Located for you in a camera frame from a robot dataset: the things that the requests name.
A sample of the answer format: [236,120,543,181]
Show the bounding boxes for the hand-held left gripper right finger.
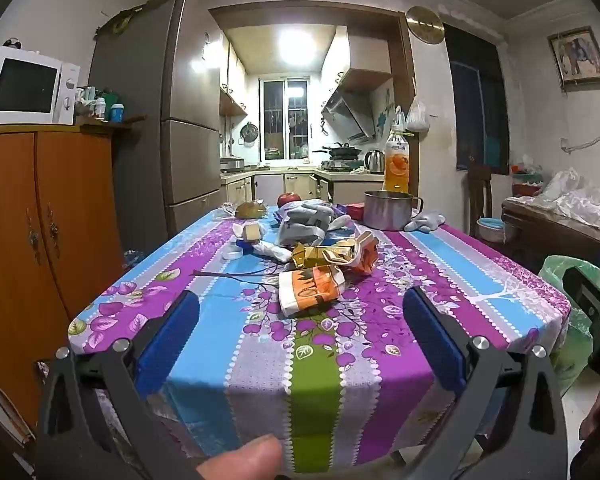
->
[402,286,568,480]

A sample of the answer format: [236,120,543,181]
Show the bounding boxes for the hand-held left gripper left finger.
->
[36,289,202,480]

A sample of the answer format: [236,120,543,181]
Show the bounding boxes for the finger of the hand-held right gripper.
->
[563,264,600,346]

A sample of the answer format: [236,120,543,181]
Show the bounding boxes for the green lined trash bin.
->
[539,254,600,396]

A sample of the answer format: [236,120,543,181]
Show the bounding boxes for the person's left hand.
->
[195,434,283,480]

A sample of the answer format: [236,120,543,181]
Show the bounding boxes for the blue plastic bag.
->
[122,247,151,268]

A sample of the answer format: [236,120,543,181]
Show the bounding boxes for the dark wooden dining table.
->
[501,195,600,271]

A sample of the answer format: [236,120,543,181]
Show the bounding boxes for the white plastic sheet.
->
[530,167,600,236]

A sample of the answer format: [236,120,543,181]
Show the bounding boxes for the crumpled orange wrapper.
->
[342,231,379,276]

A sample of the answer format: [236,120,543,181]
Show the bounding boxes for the grey work glove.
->
[404,210,447,233]

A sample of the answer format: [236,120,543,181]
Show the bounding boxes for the blue white basin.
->
[476,216,506,242]

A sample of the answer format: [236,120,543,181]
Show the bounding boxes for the orange white snack packet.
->
[278,265,347,317]

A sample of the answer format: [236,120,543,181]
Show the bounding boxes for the crumpled white tissue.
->
[231,222,292,262]

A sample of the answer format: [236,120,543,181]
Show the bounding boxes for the metal pot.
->
[363,190,424,231]

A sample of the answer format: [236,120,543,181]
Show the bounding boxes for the stacked red green bowls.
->
[510,162,543,198]

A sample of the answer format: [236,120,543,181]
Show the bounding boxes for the yellow snack packet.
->
[291,242,353,271]

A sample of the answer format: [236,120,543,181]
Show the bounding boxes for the round bread bun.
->
[235,200,267,219]

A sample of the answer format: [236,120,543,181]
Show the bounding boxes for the dark wooden chair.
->
[467,160,493,241]

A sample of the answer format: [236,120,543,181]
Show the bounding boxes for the orange wooden cabinet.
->
[0,121,131,441]

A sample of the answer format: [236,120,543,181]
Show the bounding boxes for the grey white plastic bag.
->
[275,200,353,248]

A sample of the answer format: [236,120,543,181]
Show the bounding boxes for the orange juice bottle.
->
[382,126,411,194]

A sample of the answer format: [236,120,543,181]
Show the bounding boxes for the cream kitchen base cabinets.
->
[221,165,386,206]

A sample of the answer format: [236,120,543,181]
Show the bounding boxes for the gas stove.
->
[320,157,363,171]

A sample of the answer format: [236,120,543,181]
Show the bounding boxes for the black wok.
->
[312,142,363,158]

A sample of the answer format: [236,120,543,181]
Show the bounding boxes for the white hanging plastic bag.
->
[405,96,431,133]

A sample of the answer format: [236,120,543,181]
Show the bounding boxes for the grey refrigerator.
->
[89,0,223,241]

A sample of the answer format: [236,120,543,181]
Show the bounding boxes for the dark room window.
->
[445,25,511,173]

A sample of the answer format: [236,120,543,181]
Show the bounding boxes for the metal range hood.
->
[321,77,396,143]

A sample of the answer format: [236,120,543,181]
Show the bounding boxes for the barred kitchen window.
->
[259,77,312,163]

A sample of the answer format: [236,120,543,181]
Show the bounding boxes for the framed elephant picture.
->
[547,27,600,86]

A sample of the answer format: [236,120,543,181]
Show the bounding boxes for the white microwave oven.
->
[0,46,81,127]

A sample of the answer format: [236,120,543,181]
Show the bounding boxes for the kitchen ceiling light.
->
[277,27,316,63]

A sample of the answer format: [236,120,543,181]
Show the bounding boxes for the yellow green cloth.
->
[96,5,146,37]

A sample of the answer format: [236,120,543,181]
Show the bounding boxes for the white wall cable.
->
[560,120,600,153]

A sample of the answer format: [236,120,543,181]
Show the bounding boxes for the blue flower wall sticker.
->
[377,87,393,136]

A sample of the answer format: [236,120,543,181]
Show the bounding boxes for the cream kitchen wall cabinets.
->
[220,35,248,116]

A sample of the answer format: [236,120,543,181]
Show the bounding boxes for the gold round wall clock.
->
[406,6,446,45]

